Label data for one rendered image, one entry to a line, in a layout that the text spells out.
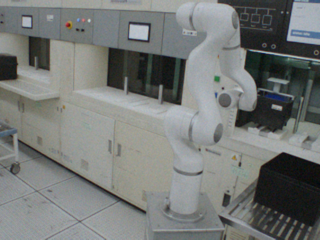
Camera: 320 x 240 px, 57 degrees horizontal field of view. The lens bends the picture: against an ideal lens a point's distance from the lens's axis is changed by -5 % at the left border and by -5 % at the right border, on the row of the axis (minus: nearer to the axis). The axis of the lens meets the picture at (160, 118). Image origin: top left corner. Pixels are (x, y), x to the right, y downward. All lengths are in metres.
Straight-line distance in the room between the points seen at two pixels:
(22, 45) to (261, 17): 3.16
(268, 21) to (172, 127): 0.87
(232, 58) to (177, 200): 0.60
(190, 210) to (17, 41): 3.39
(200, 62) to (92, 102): 1.68
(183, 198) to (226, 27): 0.64
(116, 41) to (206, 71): 1.35
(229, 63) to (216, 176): 0.92
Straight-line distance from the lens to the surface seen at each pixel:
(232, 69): 1.28
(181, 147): 1.16
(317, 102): 2.61
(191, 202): 1.23
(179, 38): 1.97
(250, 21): 1.77
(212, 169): 1.99
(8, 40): 4.13
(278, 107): 1.94
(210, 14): 1.04
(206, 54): 1.05
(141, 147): 2.29
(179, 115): 1.12
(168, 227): 1.19
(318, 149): 1.94
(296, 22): 1.70
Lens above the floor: 1.47
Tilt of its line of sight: 17 degrees down
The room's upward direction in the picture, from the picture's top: 5 degrees clockwise
